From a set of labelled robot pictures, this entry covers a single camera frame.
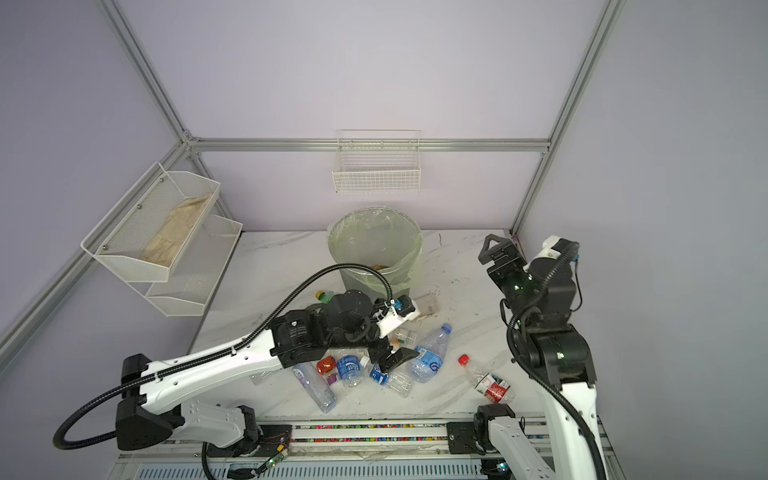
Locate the red cap water bottle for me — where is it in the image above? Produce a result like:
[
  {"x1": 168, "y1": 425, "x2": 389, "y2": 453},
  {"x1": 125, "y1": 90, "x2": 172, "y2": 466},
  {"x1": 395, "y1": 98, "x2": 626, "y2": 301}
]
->
[{"x1": 458, "y1": 354, "x2": 515, "y2": 404}]

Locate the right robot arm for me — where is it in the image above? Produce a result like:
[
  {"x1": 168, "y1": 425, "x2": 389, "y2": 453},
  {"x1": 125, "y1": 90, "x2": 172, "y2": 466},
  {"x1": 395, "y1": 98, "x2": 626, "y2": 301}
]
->
[{"x1": 478, "y1": 234, "x2": 608, "y2": 479}]

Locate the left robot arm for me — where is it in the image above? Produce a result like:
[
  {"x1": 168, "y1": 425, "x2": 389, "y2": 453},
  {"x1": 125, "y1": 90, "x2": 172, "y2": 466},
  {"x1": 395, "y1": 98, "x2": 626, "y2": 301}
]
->
[{"x1": 52, "y1": 263, "x2": 420, "y2": 456}]

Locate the green plastic bin liner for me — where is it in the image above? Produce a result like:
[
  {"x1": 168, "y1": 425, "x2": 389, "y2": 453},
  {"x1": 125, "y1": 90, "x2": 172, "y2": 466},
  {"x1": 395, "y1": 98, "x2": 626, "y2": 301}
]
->
[{"x1": 326, "y1": 205, "x2": 424, "y2": 298}]

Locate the grey mesh waste bin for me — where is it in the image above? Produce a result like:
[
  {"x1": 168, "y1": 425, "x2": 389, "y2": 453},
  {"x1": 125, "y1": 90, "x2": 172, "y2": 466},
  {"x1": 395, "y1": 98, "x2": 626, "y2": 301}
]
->
[{"x1": 327, "y1": 206, "x2": 423, "y2": 301}]

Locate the clear bottle orange cap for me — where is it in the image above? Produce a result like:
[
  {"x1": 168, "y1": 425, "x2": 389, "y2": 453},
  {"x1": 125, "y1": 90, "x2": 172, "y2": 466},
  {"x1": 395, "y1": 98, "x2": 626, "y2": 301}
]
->
[{"x1": 388, "y1": 327, "x2": 418, "y2": 349}]

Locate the blue label crushed bottle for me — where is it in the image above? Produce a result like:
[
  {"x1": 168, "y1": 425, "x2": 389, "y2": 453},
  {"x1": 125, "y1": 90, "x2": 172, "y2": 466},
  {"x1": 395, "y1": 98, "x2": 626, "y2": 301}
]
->
[{"x1": 369, "y1": 364, "x2": 414, "y2": 398}]

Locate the blue label round bottle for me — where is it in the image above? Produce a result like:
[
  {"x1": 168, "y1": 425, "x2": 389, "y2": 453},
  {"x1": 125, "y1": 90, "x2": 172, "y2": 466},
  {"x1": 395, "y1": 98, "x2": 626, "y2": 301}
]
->
[{"x1": 336, "y1": 354, "x2": 370, "y2": 388}]

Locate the red label small bottle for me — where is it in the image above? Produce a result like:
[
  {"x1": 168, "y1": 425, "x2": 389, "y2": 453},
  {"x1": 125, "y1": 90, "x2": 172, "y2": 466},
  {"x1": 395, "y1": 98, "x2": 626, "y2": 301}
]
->
[{"x1": 316, "y1": 355, "x2": 339, "y2": 385}]

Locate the green soda bottle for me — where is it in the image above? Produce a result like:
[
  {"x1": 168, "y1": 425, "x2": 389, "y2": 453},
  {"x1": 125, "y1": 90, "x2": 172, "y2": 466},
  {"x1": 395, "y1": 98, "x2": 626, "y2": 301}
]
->
[{"x1": 315, "y1": 291, "x2": 335, "y2": 305}]

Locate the purple label clear bottle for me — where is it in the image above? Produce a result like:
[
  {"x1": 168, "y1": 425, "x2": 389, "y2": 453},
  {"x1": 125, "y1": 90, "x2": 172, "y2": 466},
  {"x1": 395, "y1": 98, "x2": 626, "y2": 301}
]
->
[{"x1": 292, "y1": 363, "x2": 337, "y2": 414}]

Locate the blue label bottle left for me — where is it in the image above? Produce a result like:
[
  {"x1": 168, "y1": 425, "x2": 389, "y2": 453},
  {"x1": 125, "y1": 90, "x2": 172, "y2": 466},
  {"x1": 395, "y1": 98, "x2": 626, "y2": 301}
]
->
[{"x1": 250, "y1": 369, "x2": 283, "y2": 386}]

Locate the lower white mesh shelf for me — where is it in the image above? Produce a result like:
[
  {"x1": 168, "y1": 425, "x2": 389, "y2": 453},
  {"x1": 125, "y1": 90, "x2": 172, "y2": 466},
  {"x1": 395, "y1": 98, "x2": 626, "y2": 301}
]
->
[{"x1": 128, "y1": 214, "x2": 242, "y2": 317}]

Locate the white mesh shelf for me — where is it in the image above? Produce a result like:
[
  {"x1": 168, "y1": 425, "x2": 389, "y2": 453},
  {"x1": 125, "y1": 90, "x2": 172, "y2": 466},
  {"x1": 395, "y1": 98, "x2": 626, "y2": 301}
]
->
[
  {"x1": 81, "y1": 163, "x2": 220, "y2": 283},
  {"x1": 128, "y1": 214, "x2": 242, "y2": 317}
]

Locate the beige cloth in shelf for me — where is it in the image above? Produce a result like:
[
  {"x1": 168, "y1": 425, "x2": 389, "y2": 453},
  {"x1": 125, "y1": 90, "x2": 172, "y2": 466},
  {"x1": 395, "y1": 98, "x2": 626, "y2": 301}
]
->
[{"x1": 140, "y1": 194, "x2": 212, "y2": 267}]

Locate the upper white mesh shelf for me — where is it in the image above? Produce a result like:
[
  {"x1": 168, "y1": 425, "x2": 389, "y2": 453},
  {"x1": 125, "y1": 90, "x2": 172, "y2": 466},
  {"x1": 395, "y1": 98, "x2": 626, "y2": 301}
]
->
[{"x1": 81, "y1": 163, "x2": 220, "y2": 283}]

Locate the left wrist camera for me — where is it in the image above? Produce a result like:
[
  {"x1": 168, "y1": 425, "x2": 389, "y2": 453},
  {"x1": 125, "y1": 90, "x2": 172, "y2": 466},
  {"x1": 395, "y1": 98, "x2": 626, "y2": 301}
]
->
[{"x1": 374, "y1": 295, "x2": 421, "y2": 338}]

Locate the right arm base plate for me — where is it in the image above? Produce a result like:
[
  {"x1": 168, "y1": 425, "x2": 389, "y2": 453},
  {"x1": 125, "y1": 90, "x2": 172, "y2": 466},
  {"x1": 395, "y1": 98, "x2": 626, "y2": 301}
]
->
[{"x1": 446, "y1": 421, "x2": 497, "y2": 455}]

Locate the aluminium front rail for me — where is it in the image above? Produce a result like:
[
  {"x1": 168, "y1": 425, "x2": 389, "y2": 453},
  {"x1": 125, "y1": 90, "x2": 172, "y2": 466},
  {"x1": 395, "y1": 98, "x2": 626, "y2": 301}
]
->
[{"x1": 117, "y1": 416, "x2": 616, "y2": 460}]

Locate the aluminium frame back rail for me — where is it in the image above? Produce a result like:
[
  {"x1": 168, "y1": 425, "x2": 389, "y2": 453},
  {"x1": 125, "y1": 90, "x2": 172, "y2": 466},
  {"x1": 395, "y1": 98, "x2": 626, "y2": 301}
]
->
[{"x1": 188, "y1": 138, "x2": 551, "y2": 153}]

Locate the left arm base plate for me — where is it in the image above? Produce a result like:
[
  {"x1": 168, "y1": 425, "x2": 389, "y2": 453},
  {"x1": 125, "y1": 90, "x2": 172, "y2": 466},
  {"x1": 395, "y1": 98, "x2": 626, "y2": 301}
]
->
[{"x1": 206, "y1": 424, "x2": 293, "y2": 458}]

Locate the white wire wall basket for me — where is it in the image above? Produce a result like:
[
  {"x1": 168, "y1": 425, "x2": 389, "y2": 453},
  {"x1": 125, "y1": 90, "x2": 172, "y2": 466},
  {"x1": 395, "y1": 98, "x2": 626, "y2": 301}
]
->
[{"x1": 332, "y1": 129, "x2": 422, "y2": 194}]

